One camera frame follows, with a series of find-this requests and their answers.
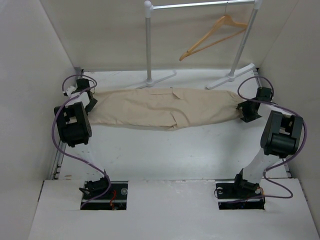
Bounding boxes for white clothes rack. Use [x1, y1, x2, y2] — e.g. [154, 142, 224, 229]
[135, 0, 263, 90]

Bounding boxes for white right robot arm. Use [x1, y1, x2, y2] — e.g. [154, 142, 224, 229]
[231, 87, 305, 198]

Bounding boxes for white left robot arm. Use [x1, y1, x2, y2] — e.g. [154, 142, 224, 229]
[51, 74, 112, 207]

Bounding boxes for beige trousers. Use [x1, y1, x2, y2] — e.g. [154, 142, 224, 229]
[88, 88, 243, 130]

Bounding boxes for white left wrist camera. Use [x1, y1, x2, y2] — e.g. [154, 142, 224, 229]
[62, 86, 77, 98]

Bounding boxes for wooden clothes hanger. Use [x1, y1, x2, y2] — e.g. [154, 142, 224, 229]
[179, 4, 249, 62]

